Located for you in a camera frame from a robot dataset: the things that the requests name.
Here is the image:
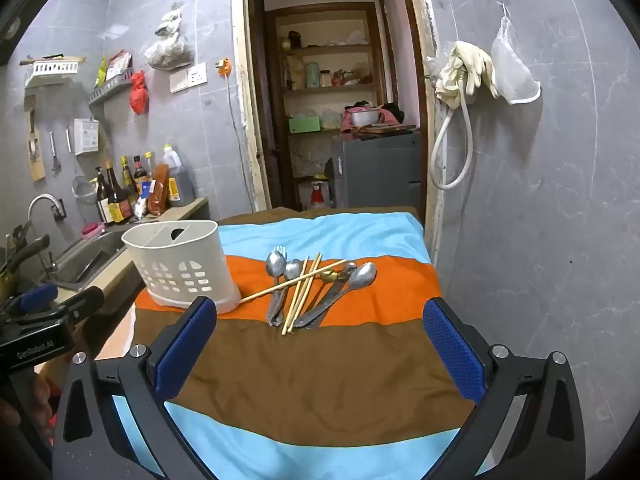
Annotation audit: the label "white mesh bag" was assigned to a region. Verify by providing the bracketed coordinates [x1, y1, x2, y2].
[491, 2, 542, 106]

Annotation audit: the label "wooden door frame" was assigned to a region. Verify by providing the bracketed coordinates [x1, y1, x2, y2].
[231, 0, 446, 266]

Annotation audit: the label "wooden shelf unit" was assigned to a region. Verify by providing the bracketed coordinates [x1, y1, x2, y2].
[272, 2, 381, 211]

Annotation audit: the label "red snack packet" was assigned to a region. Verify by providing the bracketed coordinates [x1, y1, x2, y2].
[106, 50, 133, 80]

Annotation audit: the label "beige kitchen counter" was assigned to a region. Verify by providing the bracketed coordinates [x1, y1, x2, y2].
[42, 197, 210, 361]

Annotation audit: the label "white cable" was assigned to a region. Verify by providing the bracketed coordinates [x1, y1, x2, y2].
[227, 74, 251, 201]

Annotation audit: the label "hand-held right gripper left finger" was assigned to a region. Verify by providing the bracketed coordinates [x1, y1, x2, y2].
[52, 296, 218, 480]

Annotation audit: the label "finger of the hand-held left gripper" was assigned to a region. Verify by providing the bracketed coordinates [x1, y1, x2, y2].
[0, 282, 60, 318]
[15, 286, 106, 332]

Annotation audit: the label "steel faucet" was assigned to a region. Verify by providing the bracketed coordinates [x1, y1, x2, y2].
[27, 193, 66, 271]

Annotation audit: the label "gold spoon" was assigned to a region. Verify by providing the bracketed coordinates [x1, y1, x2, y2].
[295, 270, 339, 330]

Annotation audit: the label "red plastic bag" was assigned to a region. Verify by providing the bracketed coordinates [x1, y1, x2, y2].
[130, 71, 149, 116]

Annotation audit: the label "striped blanket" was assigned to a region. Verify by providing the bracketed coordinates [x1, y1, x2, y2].
[112, 210, 496, 480]

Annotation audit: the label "white wall box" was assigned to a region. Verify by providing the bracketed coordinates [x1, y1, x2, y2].
[74, 117, 101, 155]

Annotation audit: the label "wooden chopstick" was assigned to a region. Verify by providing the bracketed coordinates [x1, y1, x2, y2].
[239, 259, 348, 305]
[289, 253, 322, 333]
[295, 260, 323, 331]
[281, 256, 310, 336]

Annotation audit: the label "white wall basket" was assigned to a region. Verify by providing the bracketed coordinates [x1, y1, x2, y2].
[25, 57, 83, 88]

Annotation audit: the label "large silver spoon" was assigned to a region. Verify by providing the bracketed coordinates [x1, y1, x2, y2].
[306, 262, 378, 331]

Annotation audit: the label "metal strainer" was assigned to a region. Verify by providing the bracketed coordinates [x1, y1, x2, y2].
[64, 127, 98, 205]

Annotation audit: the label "person's left hand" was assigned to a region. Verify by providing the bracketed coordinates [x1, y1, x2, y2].
[29, 369, 57, 440]

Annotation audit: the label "white plastic utensil basket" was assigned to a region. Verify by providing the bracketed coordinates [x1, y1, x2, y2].
[121, 220, 242, 317]

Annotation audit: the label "white hose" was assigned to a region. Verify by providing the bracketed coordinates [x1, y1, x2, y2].
[430, 85, 474, 191]

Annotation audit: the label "clear plastic bag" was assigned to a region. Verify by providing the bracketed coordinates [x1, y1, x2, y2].
[145, 2, 196, 71]

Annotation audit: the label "yellow cap dark bottle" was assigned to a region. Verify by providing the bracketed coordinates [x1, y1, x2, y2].
[120, 156, 138, 201]

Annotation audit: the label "blue white packet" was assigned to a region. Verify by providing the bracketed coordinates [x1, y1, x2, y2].
[132, 181, 153, 218]

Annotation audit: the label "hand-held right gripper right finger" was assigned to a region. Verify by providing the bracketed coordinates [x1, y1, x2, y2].
[422, 297, 588, 480]

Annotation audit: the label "cream rubber gloves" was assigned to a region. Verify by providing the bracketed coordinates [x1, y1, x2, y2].
[435, 40, 498, 108]

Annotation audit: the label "white switch plate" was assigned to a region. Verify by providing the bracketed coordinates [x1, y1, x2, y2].
[170, 62, 208, 93]

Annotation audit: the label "grey wall rack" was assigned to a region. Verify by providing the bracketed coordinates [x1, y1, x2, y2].
[89, 67, 135, 106]

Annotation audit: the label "black handled pan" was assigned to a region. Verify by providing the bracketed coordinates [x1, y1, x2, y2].
[0, 234, 52, 291]

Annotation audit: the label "wooden cutting board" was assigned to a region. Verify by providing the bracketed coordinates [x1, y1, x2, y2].
[25, 95, 47, 182]

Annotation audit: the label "pink cloth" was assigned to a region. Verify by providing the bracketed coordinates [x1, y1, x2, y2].
[341, 105, 401, 133]

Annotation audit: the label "steel sink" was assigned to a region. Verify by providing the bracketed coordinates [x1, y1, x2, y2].
[42, 230, 132, 292]

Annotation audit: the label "dark sauce bottle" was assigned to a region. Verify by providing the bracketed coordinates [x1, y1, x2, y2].
[104, 160, 133, 222]

